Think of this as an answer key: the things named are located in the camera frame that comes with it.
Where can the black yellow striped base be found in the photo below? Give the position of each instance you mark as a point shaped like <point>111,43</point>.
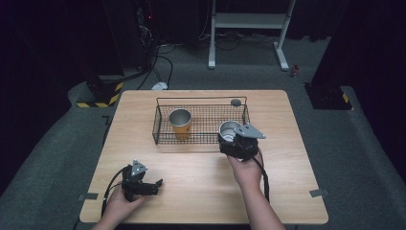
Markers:
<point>102,96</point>
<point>328,97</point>

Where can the white metal stand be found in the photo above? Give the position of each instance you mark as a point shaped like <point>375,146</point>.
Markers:
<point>249,20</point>

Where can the white power adapter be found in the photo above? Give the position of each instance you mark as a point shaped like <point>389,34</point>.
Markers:
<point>159,86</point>

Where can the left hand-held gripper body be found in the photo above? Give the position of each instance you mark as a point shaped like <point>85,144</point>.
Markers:
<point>134,180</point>

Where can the orange cup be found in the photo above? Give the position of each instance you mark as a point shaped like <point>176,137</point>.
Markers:
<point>181,126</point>

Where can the person's left hand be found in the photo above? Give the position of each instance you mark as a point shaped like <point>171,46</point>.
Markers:
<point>119,206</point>

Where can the dark equipment rack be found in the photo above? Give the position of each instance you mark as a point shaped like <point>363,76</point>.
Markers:
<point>134,32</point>

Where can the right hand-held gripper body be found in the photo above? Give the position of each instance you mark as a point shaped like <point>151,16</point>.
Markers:
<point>244,145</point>

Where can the grey round cap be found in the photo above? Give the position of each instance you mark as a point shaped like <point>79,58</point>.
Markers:
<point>236,102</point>

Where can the silver metal cup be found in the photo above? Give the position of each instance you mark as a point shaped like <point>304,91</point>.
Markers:
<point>228,131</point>

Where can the grey tape piece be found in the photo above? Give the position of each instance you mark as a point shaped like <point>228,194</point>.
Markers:
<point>88,196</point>
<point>319,193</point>

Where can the person's right hand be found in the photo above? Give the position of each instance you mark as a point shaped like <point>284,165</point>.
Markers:
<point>247,172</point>

